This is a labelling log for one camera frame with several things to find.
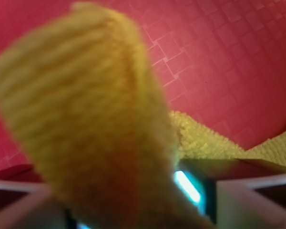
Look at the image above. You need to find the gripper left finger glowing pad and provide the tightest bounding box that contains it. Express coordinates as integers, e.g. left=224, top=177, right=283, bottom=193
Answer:
left=0, top=180, right=88, bottom=229

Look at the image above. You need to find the red plastic tray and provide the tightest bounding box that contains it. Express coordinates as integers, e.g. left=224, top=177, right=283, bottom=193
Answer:
left=0, top=0, right=286, bottom=184

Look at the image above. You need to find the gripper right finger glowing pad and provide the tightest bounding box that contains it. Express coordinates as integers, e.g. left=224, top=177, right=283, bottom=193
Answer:
left=175, top=159, right=286, bottom=229

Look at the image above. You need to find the yellow microfiber cloth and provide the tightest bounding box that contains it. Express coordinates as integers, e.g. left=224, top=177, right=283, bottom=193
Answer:
left=0, top=1, right=286, bottom=229

